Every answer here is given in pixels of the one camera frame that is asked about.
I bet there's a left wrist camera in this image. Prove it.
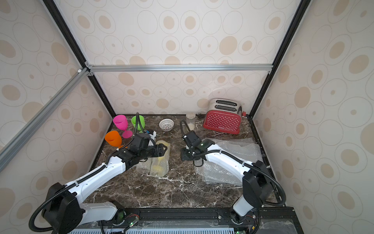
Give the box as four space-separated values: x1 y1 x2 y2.
148 131 157 140

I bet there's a clear jar with powder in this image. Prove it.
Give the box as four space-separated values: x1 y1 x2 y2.
186 113 196 131

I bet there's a white perforated strainer bowl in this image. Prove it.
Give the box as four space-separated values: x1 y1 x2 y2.
159 119 174 132

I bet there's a left diagonal aluminium frame bar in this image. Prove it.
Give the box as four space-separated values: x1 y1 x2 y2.
1 68 89 170

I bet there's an orange glass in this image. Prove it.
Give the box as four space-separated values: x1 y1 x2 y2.
105 131 123 148

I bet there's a horizontal aluminium frame bar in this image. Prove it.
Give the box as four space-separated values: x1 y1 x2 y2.
88 64 273 72

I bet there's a beige glass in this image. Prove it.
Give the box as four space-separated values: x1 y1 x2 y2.
136 159 152 175

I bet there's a green glass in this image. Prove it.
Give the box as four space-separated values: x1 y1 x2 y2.
131 115 145 133

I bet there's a yellow glass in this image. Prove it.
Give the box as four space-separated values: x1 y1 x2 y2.
149 140 171 177

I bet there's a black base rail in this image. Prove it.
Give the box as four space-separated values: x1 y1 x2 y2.
52 207 304 234

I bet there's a pink plastic wine glass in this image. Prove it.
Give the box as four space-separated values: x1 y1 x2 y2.
113 115 133 138

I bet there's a red polka dot toaster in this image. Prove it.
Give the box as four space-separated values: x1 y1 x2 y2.
203 98 246 135

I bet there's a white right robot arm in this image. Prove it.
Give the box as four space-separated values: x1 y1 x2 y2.
181 131 286 218

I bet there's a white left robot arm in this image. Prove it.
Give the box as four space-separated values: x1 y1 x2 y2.
28 133 168 234

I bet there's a clear bubble wrap sheet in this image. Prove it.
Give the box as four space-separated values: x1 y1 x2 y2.
208 138 263 162
195 161 242 186

